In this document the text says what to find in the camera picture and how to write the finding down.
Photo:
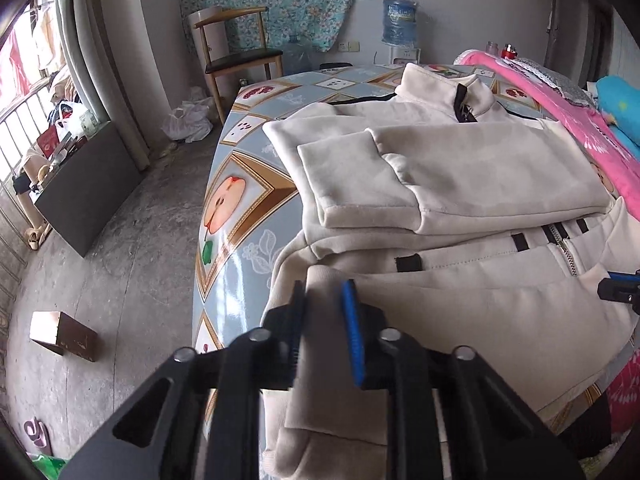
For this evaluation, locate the pink floral blanket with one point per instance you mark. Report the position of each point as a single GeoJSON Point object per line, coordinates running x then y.
{"type": "Point", "coordinates": [565, 105]}

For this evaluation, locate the blue water bottle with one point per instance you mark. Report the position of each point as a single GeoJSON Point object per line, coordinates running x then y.
{"type": "Point", "coordinates": [400, 20]}

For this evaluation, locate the pink slipper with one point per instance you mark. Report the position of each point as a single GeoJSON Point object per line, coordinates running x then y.
{"type": "Point", "coordinates": [37, 437]}

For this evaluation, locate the wall socket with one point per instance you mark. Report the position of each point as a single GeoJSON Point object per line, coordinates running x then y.
{"type": "Point", "coordinates": [349, 46]}

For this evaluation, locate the white plastic bag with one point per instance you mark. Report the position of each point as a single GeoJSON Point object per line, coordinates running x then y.
{"type": "Point", "coordinates": [187, 120]}
{"type": "Point", "coordinates": [75, 120]}

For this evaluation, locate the metal window railing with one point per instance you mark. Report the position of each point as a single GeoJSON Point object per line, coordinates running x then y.
{"type": "Point", "coordinates": [10, 185]}

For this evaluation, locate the black garment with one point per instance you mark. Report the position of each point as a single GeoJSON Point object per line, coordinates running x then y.
{"type": "Point", "coordinates": [585, 425]}

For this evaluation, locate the white water dispenser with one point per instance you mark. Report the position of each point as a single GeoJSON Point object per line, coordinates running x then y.
{"type": "Point", "coordinates": [402, 55]}

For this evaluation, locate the white container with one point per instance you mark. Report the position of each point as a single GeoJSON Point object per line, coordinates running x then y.
{"type": "Point", "coordinates": [212, 40]}

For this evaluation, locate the red box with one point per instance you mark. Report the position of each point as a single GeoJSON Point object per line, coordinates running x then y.
{"type": "Point", "coordinates": [48, 141]}

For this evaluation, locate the grey curtain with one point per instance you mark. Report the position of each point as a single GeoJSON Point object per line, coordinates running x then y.
{"type": "Point", "coordinates": [95, 60]}

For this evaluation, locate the fruit print tablecloth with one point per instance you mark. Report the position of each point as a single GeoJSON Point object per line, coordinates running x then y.
{"type": "Point", "coordinates": [250, 210]}

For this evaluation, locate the dark side cabinet with clutter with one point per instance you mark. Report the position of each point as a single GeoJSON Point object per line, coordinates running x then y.
{"type": "Point", "coordinates": [90, 195]}

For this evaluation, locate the hanging pink cloth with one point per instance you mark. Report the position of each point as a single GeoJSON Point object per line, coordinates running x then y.
{"type": "Point", "coordinates": [12, 70]}

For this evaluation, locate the door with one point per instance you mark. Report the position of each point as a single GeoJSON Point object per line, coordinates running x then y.
{"type": "Point", "coordinates": [587, 30]}

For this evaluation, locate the clear water jug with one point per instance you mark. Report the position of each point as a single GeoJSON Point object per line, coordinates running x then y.
{"type": "Point", "coordinates": [298, 57]}

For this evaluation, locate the cream zip jacket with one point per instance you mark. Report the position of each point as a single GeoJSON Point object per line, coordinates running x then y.
{"type": "Point", "coordinates": [475, 170]}

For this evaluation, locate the blue pillow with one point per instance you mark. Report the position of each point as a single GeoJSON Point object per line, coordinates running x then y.
{"type": "Point", "coordinates": [620, 105]}

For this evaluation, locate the small glass jar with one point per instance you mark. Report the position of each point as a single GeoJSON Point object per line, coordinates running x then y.
{"type": "Point", "coordinates": [493, 48]}

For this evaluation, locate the wooden chair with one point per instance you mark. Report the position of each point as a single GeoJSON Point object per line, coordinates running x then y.
{"type": "Point", "coordinates": [240, 62]}

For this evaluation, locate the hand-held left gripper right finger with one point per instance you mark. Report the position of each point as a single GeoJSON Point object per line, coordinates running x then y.
{"type": "Point", "coordinates": [352, 335]}

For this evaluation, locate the beige wooden stand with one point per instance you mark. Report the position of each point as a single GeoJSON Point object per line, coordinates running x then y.
{"type": "Point", "coordinates": [32, 200]}

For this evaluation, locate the green plastic bag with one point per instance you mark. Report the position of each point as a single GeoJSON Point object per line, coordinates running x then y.
{"type": "Point", "coordinates": [47, 467]}

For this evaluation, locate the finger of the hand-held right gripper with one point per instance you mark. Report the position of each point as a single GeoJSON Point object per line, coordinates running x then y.
{"type": "Point", "coordinates": [617, 291]}
{"type": "Point", "coordinates": [625, 275]}

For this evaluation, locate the small cardboard box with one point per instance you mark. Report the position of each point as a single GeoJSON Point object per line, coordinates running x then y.
{"type": "Point", "coordinates": [65, 337]}

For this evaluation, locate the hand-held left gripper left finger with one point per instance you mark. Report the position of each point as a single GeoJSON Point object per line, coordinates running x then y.
{"type": "Point", "coordinates": [298, 320]}

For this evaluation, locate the grey lace-trimmed cloth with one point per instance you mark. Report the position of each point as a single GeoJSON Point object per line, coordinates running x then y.
{"type": "Point", "coordinates": [555, 80]}

